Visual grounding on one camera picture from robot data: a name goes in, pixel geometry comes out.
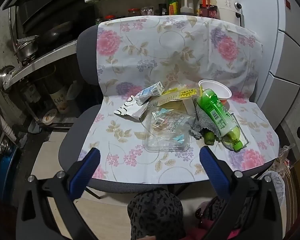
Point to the clear plastic food container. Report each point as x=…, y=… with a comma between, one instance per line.
x=165, y=135

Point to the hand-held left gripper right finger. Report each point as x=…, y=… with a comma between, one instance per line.
x=215, y=172

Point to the glass bottle with white label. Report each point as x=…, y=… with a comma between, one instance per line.
x=60, y=98

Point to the white rice cooker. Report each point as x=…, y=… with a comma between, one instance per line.
x=227, y=7

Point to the white refrigerator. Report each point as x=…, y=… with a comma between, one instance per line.
x=290, y=42

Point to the steel pot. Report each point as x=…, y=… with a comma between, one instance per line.
x=26, y=48

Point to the small milk carton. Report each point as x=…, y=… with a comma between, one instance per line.
x=150, y=92

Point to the green drink bottle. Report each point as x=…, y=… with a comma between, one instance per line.
x=215, y=112

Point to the red lid jar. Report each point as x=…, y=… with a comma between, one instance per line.
x=134, y=12

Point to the dark soy sauce bottle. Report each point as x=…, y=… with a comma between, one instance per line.
x=163, y=6

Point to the yellow green sauce bottle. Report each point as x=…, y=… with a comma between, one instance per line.
x=173, y=6

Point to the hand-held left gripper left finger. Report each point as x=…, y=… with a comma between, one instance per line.
x=86, y=172

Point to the grey office chair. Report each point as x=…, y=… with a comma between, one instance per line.
x=86, y=55

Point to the grey knit cloth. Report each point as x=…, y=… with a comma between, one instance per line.
x=200, y=122

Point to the yellow plastic wrapper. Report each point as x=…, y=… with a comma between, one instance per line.
x=185, y=93

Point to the clear plastic bag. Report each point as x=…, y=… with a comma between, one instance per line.
x=286, y=156

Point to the white plastic bin bag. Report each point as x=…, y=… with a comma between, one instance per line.
x=275, y=180

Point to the black wok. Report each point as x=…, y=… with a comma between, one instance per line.
x=56, y=33

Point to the green cucumber piece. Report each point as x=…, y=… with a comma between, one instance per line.
x=208, y=137

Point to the silver snack wrapper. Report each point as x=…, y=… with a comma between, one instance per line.
x=132, y=110

